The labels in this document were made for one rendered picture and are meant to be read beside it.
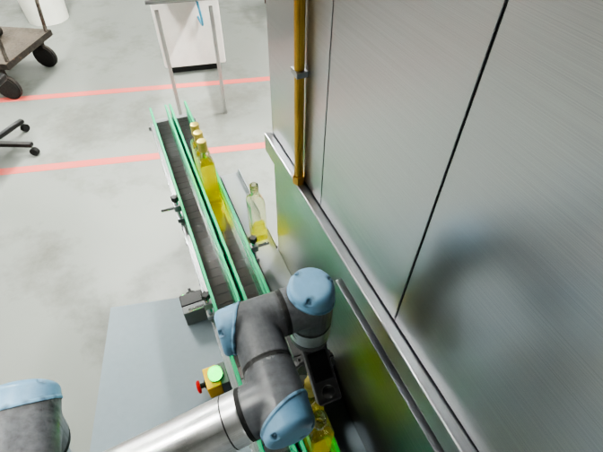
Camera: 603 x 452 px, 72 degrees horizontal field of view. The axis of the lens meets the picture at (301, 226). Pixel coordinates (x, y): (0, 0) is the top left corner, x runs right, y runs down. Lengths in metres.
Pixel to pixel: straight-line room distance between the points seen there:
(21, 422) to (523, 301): 0.69
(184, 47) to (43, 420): 3.99
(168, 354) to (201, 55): 3.45
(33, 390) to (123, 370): 0.77
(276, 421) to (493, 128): 0.42
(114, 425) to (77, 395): 0.99
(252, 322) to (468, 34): 0.46
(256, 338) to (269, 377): 0.06
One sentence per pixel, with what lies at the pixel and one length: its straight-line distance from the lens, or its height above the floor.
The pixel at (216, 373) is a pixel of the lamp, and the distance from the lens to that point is 1.34.
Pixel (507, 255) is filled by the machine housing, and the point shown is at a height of 1.73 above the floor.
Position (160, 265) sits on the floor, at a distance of 2.72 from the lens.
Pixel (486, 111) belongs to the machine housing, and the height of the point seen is 1.85.
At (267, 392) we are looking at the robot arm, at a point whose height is 1.52.
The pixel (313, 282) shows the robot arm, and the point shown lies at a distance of 0.65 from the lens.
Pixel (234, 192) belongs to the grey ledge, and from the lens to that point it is 1.76.
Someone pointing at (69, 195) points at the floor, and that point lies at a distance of 3.42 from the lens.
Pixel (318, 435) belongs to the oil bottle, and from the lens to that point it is 1.02.
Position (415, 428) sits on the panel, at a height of 1.29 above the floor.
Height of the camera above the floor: 2.07
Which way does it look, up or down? 48 degrees down
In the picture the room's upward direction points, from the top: 1 degrees clockwise
